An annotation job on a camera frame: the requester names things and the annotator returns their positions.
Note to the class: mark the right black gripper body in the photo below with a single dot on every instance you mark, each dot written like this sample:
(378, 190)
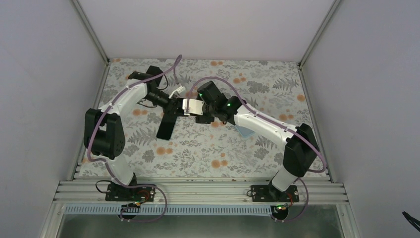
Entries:
(211, 110)

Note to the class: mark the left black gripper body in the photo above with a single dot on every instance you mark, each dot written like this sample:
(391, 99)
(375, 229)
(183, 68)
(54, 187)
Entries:
(167, 109)

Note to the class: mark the black phone from blue case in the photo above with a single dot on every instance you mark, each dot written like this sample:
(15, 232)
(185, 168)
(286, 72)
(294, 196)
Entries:
(166, 127)

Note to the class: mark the light blue phone case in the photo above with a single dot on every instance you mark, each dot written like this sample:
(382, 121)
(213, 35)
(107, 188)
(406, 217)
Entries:
(244, 132)

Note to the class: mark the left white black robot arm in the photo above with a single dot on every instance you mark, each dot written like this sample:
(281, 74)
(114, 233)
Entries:
(104, 137)

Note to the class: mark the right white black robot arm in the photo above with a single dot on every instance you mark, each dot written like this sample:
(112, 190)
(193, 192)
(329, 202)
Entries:
(300, 146)

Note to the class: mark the floral patterned table mat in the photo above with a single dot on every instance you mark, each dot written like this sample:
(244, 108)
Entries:
(217, 149)

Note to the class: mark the black object at corner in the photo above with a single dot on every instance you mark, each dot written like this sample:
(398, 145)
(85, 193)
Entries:
(412, 221)

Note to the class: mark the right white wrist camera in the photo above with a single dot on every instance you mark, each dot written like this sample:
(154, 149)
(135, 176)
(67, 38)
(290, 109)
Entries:
(192, 107)

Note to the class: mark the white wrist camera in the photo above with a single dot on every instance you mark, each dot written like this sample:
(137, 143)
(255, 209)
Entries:
(192, 107)
(177, 92)

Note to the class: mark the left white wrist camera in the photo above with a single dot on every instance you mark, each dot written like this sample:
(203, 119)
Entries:
(177, 92)

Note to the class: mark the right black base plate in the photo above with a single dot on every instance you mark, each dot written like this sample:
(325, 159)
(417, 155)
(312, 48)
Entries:
(268, 193)

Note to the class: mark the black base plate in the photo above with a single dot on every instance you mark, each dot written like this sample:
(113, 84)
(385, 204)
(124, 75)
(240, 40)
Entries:
(268, 193)
(141, 193)

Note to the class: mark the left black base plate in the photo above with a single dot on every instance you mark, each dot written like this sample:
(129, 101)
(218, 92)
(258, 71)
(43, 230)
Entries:
(141, 193)

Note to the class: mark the aluminium mounting rail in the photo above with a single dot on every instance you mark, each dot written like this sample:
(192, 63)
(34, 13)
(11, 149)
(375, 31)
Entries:
(211, 197)

